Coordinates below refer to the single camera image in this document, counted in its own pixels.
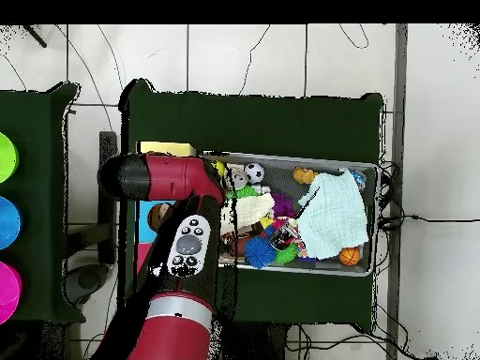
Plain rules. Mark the black crushed can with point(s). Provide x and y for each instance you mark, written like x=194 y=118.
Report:
x=283 y=237

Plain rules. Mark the small orange basketball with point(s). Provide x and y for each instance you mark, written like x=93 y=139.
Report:
x=349 y=256

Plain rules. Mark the yellow smiley ball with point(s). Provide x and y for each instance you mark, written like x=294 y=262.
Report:
x=220 y=168

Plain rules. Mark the shallow mesh bin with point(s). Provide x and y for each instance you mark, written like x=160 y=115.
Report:
x=277 y=168

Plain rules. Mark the blue spiky puffer ball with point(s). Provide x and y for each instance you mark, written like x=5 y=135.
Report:
x=260 y=252

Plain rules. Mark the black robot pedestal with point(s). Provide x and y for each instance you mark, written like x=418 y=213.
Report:
x=258 y=345

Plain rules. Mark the green spiky puffer ball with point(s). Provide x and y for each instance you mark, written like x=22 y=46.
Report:
x=243 y=192

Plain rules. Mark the black chair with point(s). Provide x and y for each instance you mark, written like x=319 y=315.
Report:
x=108 y=240

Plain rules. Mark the small soccer ball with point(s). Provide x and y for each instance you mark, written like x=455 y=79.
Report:
x=254 y=173

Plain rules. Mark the brown plush toy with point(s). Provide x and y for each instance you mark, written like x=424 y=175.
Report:
x=303 y=175

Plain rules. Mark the cream waffle cloth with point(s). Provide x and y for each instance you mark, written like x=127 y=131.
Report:
x=255 y=210

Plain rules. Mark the bright pink disc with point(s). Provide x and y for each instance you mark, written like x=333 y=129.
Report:
x=9 y=292

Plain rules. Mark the wooden box with three holes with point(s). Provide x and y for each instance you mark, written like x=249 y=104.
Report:
x=144 y=225

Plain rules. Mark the bright blue disc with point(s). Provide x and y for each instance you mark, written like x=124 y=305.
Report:
x=9 y=223

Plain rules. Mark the black rod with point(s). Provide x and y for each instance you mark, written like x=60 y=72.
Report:
x=35 y=36

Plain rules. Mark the dark green table cloth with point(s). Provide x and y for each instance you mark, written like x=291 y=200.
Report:
x=243 y=120
x=37 y=112

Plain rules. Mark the mint green waffle cloth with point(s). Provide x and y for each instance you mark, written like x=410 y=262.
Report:
x=333 y=221

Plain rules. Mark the bright green disc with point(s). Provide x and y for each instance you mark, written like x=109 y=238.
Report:
x=7 y=157

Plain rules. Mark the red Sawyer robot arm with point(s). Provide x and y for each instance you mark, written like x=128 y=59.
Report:
x=168 y=180

